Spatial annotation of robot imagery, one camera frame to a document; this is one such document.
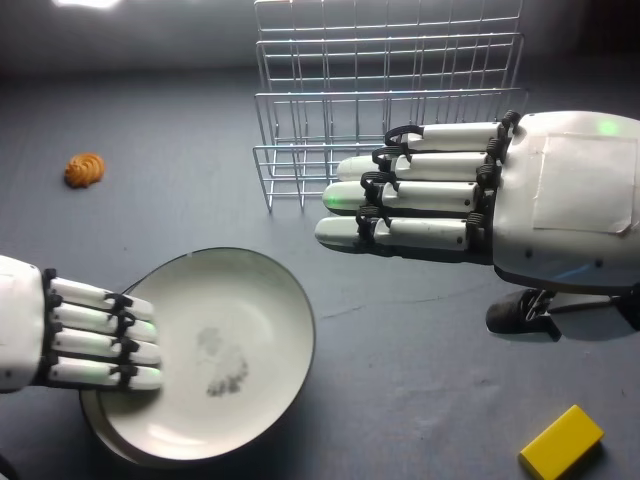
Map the silver wire plate rack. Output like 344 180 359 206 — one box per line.
252 0 530 215

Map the orange swirl cookie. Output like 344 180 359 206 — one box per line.
63 152 107 190

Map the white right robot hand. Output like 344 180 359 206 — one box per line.
313 110 640 344

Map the yellow rectangular block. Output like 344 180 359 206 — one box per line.
517 403 606 480

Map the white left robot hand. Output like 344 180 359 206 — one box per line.
0 254 164 396

